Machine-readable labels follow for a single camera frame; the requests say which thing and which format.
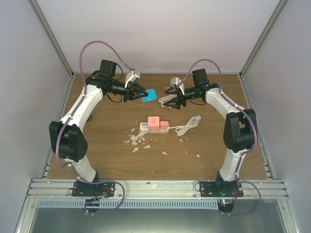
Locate grey slotted cable duct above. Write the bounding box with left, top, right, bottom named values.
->
left=37, top=199, right=218, bottom=210

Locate left aluminium frame post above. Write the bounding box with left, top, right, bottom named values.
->
left=28, top=0, right=74, bottom=79

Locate blue cube plug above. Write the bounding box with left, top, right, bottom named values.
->
left=141, top=89, right=157, bottom=102

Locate white pink power strip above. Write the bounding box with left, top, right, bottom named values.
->
left=139, top=122, right=169, bottom=133

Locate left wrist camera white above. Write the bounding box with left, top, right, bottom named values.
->
left=124, top=70, right=140, bottom=88

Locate aluminium frame post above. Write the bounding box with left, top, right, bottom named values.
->
left=239, top=0, right=288, bottom=79
left=28, top=0, right=74, bottom=79

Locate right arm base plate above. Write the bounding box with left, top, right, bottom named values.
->
left=199, top=181, right=244, bottom=198

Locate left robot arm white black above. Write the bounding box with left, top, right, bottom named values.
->
left=49, top=60, right=148, bottom=196

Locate pink charger plug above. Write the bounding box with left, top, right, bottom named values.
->
left=159, top=121, right=169, bottom=130

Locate right aluminium frame post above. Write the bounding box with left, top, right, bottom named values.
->
left=239, top=0, right=288, bottom=79

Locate aluminium front rail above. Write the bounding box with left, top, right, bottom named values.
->
left=26, top=179, right=289, bottom=200

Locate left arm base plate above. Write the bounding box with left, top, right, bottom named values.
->
left=68, top=180, right=115, bottom=198

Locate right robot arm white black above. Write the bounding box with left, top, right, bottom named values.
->
left=164, top=69, right=258, bottom=197

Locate pink cube socket adapter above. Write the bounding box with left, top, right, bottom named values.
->
left=147, top=116, right=160, bottom=131

